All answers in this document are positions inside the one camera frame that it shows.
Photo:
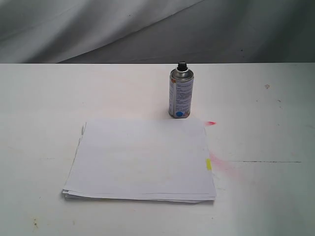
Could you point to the silver spray paint can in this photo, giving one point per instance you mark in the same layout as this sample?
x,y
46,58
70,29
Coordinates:
x,y
180,91

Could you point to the white paper stack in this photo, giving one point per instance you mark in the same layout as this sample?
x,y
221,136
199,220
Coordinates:
x,y
156,160

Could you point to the grey backdrop cloth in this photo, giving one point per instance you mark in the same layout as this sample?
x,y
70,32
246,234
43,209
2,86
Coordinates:
x,y
157,31

